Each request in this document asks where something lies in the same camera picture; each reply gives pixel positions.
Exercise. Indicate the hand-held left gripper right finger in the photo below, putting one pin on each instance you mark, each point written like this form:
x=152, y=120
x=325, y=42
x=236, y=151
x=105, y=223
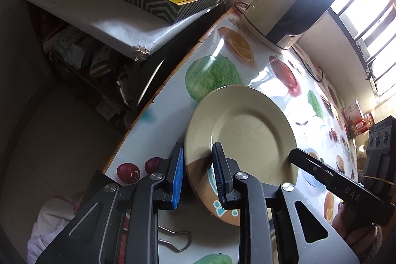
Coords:
x=219, y=179

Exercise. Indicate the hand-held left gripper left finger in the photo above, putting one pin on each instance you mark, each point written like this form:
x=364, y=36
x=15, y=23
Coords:
x=177, y=179

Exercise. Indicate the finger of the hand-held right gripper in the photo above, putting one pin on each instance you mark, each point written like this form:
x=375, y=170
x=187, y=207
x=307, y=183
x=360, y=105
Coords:
x=309, y=163

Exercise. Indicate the stack of beige plates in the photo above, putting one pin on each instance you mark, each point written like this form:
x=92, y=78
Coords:
x=247, y=128

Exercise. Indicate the person's right hand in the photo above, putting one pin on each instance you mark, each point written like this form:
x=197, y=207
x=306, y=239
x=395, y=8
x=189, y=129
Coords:
x=360, y=240

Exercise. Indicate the glass jar with red lid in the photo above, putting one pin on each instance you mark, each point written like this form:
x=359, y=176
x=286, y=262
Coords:
x=362, y=126

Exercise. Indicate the silver binder clip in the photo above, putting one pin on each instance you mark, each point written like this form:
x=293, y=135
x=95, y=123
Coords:
x=176, y=239

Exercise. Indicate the fruit print tablecloth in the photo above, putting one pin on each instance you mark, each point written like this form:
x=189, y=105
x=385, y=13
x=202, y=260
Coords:
x=173, y=115

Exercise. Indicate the white cloth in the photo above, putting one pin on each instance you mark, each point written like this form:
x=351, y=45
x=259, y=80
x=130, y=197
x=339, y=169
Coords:
x=49, y=227

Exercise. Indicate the white kettle base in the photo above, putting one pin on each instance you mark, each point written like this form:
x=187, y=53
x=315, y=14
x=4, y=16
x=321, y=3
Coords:
x=263, y=35

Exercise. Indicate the window with metal bars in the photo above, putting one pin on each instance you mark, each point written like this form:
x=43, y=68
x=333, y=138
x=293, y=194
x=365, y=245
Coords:
x=371, y=13

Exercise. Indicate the pile of packets under shelf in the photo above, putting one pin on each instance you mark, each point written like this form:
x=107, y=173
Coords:
x=83, y=56

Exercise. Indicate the white covered shelf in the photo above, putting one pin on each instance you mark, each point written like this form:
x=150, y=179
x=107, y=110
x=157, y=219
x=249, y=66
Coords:
x=92, y=22

